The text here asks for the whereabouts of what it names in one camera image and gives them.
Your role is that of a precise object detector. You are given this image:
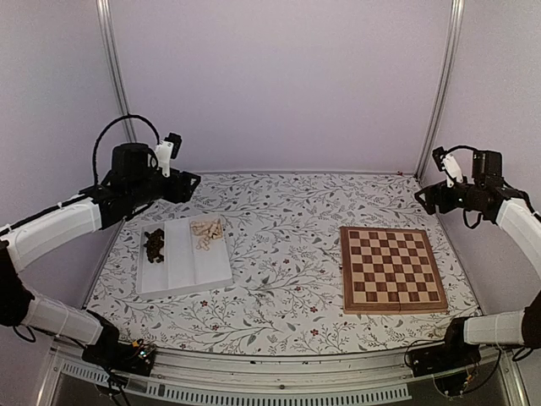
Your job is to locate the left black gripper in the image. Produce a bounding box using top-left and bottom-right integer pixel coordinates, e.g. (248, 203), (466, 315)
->
(128, 168), (202, 208)

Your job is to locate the white divided tray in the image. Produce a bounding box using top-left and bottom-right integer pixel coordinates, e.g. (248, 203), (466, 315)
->
(135, 214), (233, 299)

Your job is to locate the wooden chessboard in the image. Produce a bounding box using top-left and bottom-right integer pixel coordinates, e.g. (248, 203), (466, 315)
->
(340, 226), (448, 315)

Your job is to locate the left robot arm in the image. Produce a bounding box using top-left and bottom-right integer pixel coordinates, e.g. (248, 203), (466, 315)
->
(1, 140), (201, 367)

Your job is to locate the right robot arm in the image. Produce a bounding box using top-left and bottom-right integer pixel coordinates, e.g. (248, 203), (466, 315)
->
(414, 145), (540, 369)

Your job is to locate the light chess pieces pile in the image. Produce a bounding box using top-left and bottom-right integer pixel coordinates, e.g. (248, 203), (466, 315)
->
(190, 217), (223, 251)

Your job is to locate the dark chess pieces pile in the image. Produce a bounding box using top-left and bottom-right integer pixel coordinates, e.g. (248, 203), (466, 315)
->
(143, 228), (165, 263)

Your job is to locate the floral patterned table mat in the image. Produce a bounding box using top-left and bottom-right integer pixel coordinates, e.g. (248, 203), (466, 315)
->
(87, 174), (480, 355)

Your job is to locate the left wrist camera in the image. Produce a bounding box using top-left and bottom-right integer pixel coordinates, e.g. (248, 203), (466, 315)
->
(155, 133), (182, 178)

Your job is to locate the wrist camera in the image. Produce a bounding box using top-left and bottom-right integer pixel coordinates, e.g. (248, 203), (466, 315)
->
(155, 133), (182, 178)
(432, 147), (464, 188)

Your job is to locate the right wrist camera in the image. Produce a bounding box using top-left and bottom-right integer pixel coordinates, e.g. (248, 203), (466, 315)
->
(432, 147), (464, 188)

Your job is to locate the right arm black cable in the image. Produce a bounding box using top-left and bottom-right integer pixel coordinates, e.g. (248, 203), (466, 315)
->
(447, 145), (487, 229)

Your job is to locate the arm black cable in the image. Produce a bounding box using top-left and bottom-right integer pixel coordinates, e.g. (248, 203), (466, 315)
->
(447, 145), (487, 229)
(91, 114), (163, 187)

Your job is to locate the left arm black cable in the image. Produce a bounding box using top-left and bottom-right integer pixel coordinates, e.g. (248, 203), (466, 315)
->
(91, 114), (163, 187)

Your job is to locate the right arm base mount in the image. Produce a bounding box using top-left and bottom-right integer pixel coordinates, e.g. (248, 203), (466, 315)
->
(404, 343), (481, 398)

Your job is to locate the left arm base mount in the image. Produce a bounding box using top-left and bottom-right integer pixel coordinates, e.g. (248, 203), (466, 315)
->
(82, 339), (157, 376)

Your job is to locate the front aluminium rail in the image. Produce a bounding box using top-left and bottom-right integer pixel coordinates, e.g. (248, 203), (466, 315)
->
(36, 340), (532, 405)

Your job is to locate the right aluminium frame post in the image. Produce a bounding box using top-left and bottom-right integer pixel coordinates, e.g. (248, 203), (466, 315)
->
(415, 0), (465, 181)

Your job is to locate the aluminium frame post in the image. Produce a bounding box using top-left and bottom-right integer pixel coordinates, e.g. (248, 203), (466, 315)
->
(415, 0), (465, 181)
(95, 0), (138, 143)

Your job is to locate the left aluminium frame post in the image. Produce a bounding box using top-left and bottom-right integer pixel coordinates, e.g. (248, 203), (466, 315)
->
(95, 0), (138, 143)

